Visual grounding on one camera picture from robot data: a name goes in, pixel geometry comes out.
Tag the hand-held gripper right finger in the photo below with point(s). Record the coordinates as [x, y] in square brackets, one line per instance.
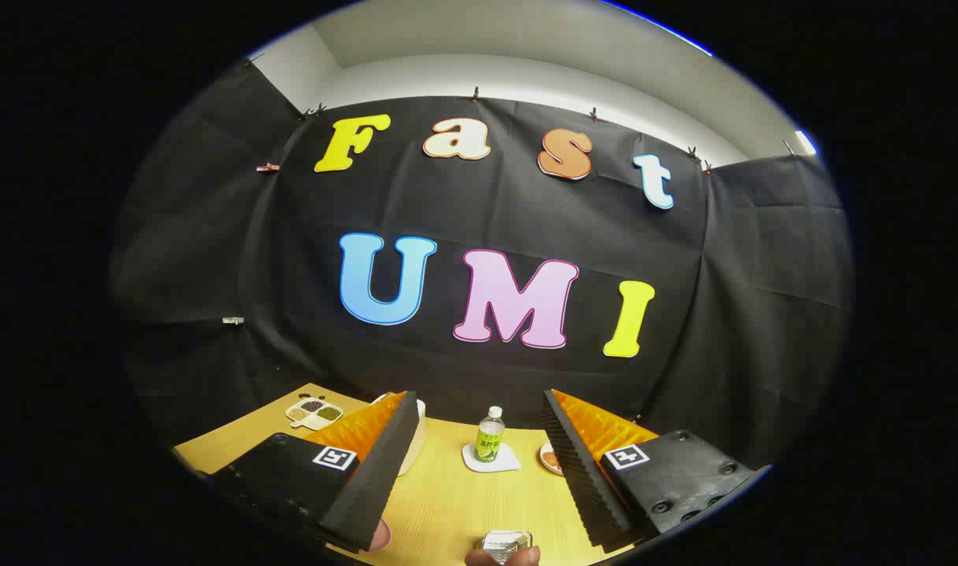
[581, 479]

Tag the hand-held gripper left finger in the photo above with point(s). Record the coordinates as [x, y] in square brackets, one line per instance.
[384, 472]

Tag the white plate with food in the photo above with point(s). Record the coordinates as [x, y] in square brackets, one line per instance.
[551, 460]

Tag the white toaster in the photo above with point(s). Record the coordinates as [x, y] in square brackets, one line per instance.
[417, 432]

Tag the pink plate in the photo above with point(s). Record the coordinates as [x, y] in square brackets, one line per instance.
[379, 536]

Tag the white coaster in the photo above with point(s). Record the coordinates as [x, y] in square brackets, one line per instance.
[510, 461]

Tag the divided white snack dish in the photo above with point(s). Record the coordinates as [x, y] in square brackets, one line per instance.
[313, 413]

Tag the metal strainer basket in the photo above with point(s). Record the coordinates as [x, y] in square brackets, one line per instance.
[506, 540]

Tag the green label drink bottle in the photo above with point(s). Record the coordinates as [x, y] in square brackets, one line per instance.
[489, 440]

